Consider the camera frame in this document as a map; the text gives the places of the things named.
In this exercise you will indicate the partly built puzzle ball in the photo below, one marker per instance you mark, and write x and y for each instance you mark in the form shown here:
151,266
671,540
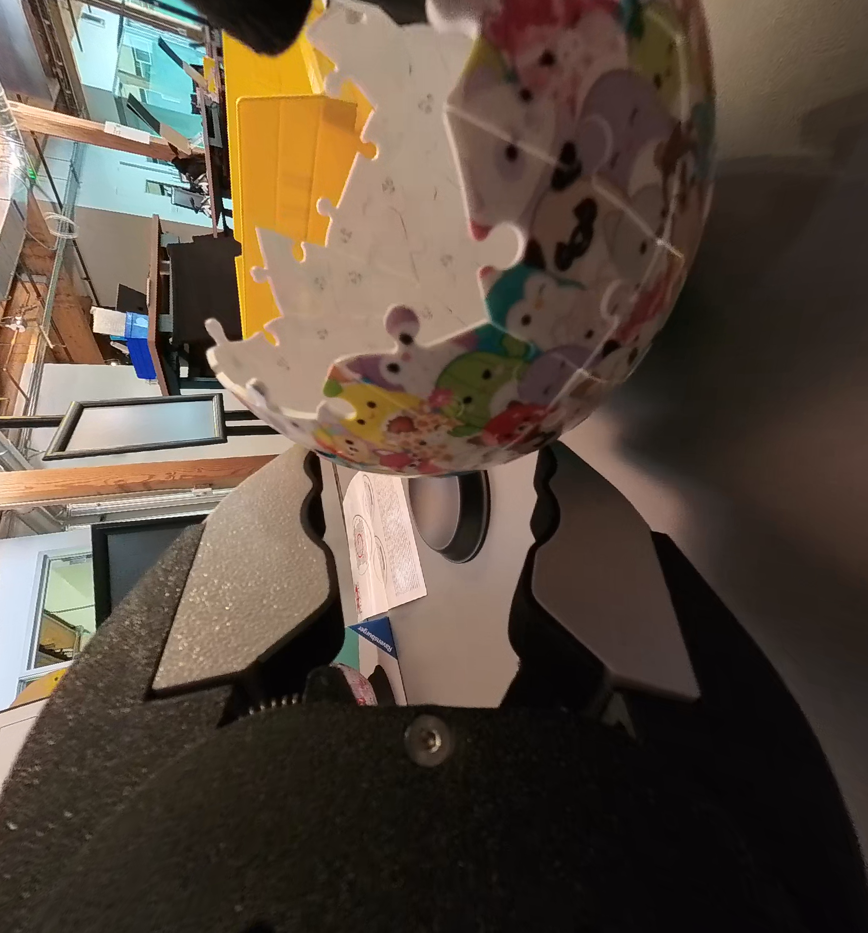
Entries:
587,182

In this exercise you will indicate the black ball stand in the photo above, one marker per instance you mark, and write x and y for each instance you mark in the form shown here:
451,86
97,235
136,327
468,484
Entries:
452,517

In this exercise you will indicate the large window with blinds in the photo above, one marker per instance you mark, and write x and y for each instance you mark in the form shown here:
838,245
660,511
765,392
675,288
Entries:
98,109

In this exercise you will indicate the yellow plastic bin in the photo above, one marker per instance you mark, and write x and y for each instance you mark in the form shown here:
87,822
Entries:
281,160

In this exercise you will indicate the black framed glass panel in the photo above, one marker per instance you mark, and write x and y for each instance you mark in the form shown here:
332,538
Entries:
142,426

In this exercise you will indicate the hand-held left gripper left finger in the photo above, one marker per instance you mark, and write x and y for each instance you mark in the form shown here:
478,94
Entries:
251,598

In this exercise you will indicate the wooden ceiling beam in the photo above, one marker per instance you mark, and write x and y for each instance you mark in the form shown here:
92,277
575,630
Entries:
77,485

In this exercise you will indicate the folded instruction leaflet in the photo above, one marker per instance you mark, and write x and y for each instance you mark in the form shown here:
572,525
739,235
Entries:
390,539

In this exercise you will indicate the printed puzzle box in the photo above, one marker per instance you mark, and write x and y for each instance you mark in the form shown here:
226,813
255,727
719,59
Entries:
375,638

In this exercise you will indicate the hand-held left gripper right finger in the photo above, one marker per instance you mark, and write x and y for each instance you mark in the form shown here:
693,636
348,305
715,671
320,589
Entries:
608,605

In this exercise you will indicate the blue plastic crate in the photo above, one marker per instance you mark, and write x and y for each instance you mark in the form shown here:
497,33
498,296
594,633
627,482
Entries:
139,346

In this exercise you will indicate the black framed dark screen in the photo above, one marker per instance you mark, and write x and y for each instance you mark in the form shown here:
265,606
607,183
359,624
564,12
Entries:
142,561

